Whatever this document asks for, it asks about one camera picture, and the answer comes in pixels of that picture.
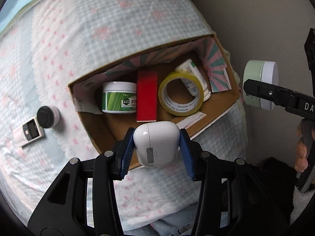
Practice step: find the yellow tape roll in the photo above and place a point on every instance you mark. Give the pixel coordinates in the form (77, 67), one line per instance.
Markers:
(176, 99)

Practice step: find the person right hand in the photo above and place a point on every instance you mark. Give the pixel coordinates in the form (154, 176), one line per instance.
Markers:
(301, 162)

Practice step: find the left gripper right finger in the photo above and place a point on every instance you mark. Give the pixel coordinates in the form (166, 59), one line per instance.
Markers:
(237, 198)

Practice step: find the small jar black lid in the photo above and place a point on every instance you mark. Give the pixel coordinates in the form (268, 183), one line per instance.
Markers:
(48, 116)

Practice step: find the white earbuds case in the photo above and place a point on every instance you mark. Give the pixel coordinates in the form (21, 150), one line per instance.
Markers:
(156, 143)

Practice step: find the cardboard box pink lining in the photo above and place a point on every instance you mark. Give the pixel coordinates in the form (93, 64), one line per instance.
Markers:
(105, 129)

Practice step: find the green jar with label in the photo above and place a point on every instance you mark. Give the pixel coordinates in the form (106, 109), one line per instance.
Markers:
(119, 97)

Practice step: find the white remote thermometer device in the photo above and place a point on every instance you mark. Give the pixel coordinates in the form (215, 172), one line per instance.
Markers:
(28, 132)

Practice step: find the floral checkered bed cover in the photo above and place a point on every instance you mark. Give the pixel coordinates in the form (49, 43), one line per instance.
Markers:
(52, 43)

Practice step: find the white pill bottle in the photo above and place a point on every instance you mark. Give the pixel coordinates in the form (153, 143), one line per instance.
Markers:
(189, 67)

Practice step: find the green jar white lid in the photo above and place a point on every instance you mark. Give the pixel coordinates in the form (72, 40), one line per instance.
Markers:
(259, 80)

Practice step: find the red Marubi box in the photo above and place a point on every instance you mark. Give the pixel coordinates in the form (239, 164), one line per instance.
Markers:
(147, 91)

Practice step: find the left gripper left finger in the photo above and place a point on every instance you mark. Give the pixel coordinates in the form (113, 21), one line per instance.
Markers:
(81, 200)

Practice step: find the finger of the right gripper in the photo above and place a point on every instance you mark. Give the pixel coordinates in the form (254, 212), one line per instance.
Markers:
(290, 100)

